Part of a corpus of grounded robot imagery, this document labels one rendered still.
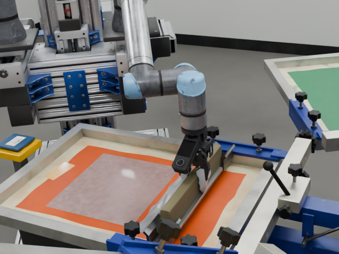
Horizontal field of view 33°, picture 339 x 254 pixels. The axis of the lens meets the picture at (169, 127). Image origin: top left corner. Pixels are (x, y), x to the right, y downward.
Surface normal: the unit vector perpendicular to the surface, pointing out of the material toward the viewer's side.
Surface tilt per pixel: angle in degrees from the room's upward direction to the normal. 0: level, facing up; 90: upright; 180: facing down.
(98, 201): 0
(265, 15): 90
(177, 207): 90
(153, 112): 0
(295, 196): 0
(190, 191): 90
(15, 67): 90
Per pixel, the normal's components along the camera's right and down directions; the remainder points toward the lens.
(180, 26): -0.43, 0.44
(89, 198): -0.07, -0.89
